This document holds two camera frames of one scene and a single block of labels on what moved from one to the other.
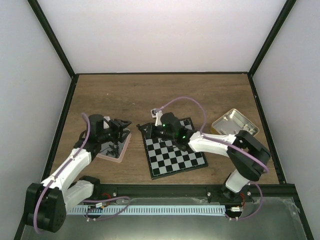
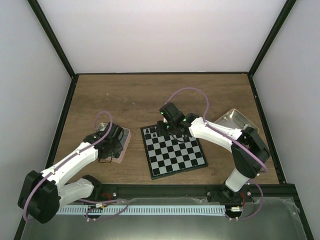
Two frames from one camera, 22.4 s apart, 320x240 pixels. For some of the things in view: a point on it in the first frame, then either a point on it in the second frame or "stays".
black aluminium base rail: x=268 y=192 stays
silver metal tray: x=232 y=122 stays
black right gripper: x=151 y=133 → x=161 y=132
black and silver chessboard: x=164 y=159 stays
